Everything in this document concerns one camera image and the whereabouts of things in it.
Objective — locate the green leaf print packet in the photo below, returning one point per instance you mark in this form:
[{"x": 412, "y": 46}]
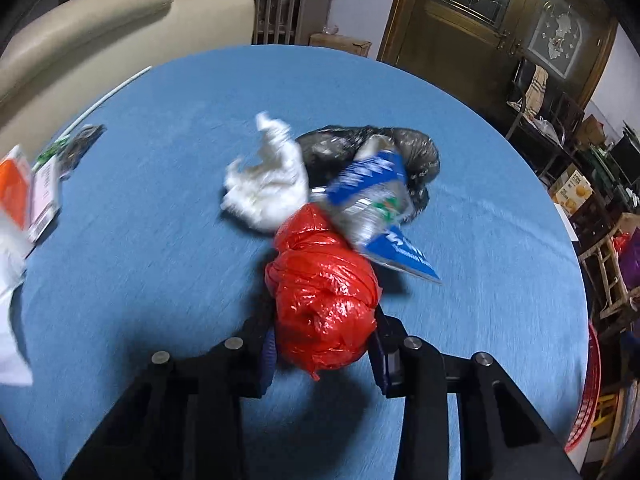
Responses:
[{"x": 50, "y": 150}]

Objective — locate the red plastic basket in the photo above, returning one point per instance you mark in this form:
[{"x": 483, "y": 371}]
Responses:
[{"x": 592, "y": 390}]

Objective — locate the blue labelled plastic bottle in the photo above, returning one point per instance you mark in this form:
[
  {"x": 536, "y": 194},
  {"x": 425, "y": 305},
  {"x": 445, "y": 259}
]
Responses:
[{"x": 370, "y": 175}]

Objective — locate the wooden slatted cabinet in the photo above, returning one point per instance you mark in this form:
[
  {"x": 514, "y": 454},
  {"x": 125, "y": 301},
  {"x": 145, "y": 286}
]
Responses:
[{"x": 285, "y": 10}]

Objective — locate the crumpled white tissue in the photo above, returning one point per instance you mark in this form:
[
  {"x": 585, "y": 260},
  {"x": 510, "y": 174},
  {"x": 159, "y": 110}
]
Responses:
[{"x": 270, "y": 185}]

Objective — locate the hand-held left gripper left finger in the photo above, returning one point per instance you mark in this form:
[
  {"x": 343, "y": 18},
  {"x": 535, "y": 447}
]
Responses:
[{"x": 267, "y": 355}]

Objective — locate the black metal chair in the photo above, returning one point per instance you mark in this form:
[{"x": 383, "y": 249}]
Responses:
[{"x": 530, "y": 90}]

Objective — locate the white barcode medicine box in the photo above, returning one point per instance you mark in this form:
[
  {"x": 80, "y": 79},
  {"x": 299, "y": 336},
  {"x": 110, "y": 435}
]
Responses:
[{"x": 45, "y": 195}]

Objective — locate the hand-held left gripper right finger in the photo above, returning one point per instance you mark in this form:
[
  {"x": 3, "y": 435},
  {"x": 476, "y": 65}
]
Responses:
[{"x": 380, "y": 360}]

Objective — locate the dark clear plastic packet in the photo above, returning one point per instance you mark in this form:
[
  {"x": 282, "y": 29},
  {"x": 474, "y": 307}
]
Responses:
[{"x": 82, "y": 145}]

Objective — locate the red plastic bag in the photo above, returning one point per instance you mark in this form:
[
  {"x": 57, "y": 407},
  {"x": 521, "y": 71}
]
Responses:
[{"x": 320, "y": 290}]

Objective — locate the beige leather sofa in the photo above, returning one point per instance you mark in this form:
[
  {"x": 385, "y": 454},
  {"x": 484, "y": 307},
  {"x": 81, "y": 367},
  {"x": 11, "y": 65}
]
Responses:
[{"x": 100, "y": 25}]

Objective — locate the wooden stool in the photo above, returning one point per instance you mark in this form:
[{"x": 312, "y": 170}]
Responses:
[{"x": 607, "y": 275}]

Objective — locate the thin white stick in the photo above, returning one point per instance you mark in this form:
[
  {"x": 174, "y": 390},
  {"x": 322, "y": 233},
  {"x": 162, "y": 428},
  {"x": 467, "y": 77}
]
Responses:
[{"x": 125, "y": 82}]

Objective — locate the black plastic bag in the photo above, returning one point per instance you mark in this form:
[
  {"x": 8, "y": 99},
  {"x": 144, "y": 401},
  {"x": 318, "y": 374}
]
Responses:
[{"x": 415, "y": 155}]

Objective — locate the orange tissue pack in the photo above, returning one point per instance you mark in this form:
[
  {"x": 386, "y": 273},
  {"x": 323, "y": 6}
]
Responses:
[{"x": 12, "y": 185}]

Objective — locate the brown wooden glass door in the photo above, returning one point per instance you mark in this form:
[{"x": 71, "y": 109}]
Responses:
[{"x": 450, "y": 25}]

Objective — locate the flat cardboard box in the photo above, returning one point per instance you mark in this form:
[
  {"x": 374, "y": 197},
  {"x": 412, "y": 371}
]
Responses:
[{"x": 340, "y": 42}]

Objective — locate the orange print cardboard box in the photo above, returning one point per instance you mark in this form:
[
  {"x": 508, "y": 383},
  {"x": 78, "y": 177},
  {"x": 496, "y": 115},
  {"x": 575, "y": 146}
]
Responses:
[{"x": 570, "y": 190}]

